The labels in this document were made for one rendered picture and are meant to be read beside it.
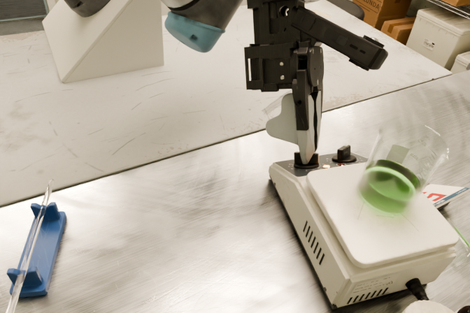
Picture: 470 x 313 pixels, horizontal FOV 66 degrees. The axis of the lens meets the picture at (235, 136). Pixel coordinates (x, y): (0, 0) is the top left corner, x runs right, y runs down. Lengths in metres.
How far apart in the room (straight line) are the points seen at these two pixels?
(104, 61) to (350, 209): 0.51
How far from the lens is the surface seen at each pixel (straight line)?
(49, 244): 0.47
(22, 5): 3.30
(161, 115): 0.62
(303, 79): 0.42
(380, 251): 0.38
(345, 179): 0.43
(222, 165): 0.53
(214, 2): 0.49
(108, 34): 0.70
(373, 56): 0.43
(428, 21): 2.75
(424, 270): 0.44
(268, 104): 0.66
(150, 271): 0.44
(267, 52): 0.44
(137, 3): 0.69
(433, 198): 0.55
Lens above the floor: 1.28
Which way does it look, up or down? 41 degrees down
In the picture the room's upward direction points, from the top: 6 degrees clockwise
